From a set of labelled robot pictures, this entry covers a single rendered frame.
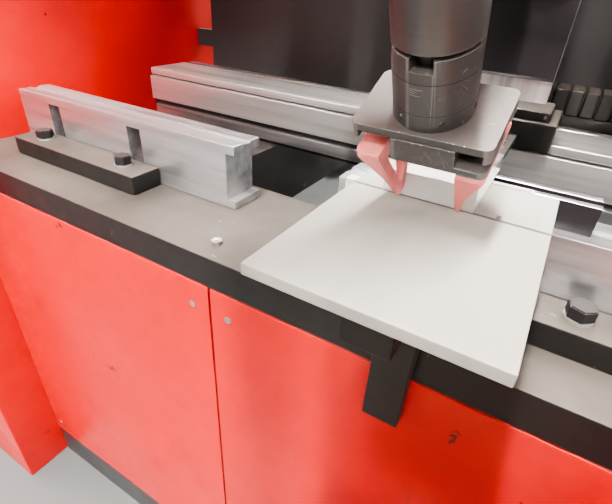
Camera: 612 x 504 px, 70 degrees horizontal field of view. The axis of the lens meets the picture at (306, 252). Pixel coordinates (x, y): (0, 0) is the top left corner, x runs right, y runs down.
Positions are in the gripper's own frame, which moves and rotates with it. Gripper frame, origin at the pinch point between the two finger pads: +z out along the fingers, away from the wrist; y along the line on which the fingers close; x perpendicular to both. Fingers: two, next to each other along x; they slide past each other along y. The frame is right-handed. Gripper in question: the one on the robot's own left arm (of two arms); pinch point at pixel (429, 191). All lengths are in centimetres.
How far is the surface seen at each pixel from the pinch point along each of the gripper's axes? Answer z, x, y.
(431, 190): 0.7, -0.7, 0.1
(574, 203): 5.7, -7.9, -11.4
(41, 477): 84, 59, 81
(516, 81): -2.2, -13.5, -3.1
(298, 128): 23.1, -25.7, 34.7
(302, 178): 42, -29, 40
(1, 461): 82, 62, 94
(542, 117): 12.5, -27.4, -5.3
